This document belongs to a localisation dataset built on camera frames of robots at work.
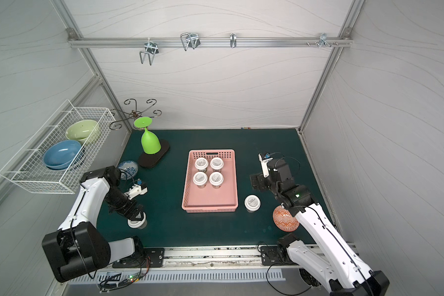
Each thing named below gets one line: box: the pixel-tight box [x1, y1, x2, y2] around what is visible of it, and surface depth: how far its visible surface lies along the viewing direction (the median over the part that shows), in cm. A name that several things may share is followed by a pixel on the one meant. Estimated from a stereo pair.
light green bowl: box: [65, 119, 100, 145], surface depth 73 cm
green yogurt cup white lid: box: [194, 157, 210, 173], surface depth 97 cm
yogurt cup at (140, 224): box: [127, 213, 148, 230], surface depth 77 cm
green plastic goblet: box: [133, 116, 161, 155], surface depth 85 cm
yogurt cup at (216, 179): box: [208, 171, 224, 189], surface depth 92 cm
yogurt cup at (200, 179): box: [192, 171, 208, 189], surface depth 92 cm
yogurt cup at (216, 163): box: [209, 156, 224, 173], surface depth 97 cm
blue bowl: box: [43, 139, 82, 170], surface depth 64 cm
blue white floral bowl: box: [117, 160, 139, 181], surface depth 100 cm
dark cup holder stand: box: [109, 98, 171, 169], surface depth 90 cm
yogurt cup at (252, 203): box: [244, 194, 261, 213], surface depth 84 cm
